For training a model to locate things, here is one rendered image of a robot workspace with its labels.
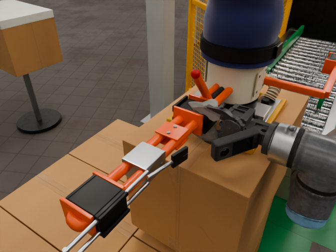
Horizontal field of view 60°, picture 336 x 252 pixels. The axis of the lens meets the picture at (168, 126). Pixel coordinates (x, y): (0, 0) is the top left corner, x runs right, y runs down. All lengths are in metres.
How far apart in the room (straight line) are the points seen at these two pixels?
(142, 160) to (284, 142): 0.29
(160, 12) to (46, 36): 0.88
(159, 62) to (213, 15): 1.63
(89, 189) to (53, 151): 2.06
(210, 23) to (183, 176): 0.42
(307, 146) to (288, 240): 1.38
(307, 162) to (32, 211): 1.11
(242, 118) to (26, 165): 2.07
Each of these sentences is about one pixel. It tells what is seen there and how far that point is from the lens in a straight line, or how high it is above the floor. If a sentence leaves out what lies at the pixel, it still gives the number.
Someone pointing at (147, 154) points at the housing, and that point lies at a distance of 0.60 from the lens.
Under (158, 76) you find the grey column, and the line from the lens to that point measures 2.48.
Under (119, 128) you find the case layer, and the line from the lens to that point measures 1.75.
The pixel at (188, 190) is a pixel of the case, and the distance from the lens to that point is 0.82.
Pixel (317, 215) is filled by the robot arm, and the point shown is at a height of 1.03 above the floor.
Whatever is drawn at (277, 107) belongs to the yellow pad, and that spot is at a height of 1.03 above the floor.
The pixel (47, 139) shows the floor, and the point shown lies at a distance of 2.74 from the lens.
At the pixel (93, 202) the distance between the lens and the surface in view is 0.51.
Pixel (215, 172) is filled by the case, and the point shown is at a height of 1.01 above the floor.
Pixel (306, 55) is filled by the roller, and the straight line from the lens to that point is 3.09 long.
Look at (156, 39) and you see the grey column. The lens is 2.37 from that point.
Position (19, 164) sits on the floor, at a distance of 2.57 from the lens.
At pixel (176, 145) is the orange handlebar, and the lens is 0.64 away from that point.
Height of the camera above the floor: 1.54
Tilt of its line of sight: 35 degrees down
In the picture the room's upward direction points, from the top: straight up
